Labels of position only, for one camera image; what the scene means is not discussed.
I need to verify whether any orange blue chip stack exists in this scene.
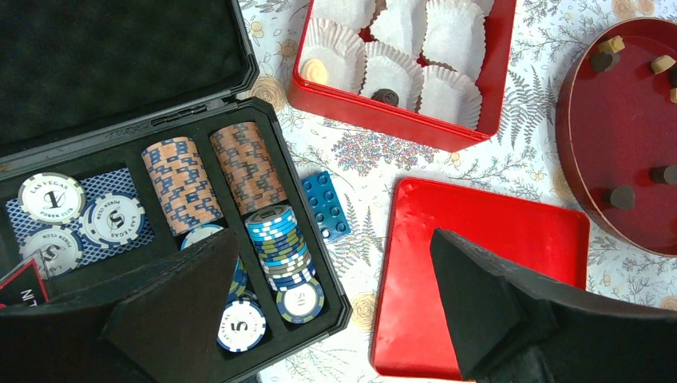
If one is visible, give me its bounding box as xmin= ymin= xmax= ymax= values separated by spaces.
xmin=209 ymin=121 xmax=287 ymax=215
xmin=141 ymin=136 xmax=224 ymax=236

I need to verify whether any black poker chip case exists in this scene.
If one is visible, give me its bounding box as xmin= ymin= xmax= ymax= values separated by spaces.
xmin=1 ymin=1 xmax=352 ymax=382

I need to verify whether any red tin lid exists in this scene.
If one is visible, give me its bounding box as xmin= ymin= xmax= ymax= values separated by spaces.
xmin=370 ymin=177 xmax=590 ymax=381

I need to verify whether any dark cylinder chocolate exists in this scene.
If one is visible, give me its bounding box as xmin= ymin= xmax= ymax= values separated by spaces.
xmin=650 ymin=164 xmax=677 ymax=185

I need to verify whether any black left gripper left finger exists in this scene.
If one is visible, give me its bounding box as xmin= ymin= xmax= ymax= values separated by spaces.
xmin=1 ymin=229 xmax=240 ymax=382

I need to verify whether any dark round chocolate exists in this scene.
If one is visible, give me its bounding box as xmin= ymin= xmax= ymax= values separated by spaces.
xmin=608 ymin=184 xmax=635 ymax=211

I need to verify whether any dark swirl chocolate in cup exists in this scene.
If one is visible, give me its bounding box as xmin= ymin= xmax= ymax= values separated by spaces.
xmin=370 ymin=89 xmax=400 ymax=106

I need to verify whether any dark blue lego brick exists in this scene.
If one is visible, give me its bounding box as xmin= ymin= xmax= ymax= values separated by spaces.
xmin=301 ymin=171 xmax=351 ymax=242

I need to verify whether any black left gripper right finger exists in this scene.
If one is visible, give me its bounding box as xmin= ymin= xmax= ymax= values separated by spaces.
xmin=430 ymin=229 xmax=676 ymax=382

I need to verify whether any dark red round tray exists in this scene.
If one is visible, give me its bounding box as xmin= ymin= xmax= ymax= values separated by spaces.
xmin=555 ymin=18 xmax=676 ymax=257

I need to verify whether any blue white mixed chip stack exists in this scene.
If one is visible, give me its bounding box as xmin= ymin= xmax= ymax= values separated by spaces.
xmin=244 ymin=204 xmax=316 ymax=291

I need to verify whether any cream chocolate in cup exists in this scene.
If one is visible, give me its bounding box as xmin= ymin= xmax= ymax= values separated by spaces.
xmin=300 ymin=58 xmax=329 ymax=85

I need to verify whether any red tin box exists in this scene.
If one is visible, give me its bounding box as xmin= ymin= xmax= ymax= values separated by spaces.
xmin=287 ymin=0 xmax=517 ymax=152

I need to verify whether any white paper cup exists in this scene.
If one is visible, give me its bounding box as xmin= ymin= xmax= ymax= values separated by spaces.
xmin=418 ymin=65 xmax=482 ymax=130

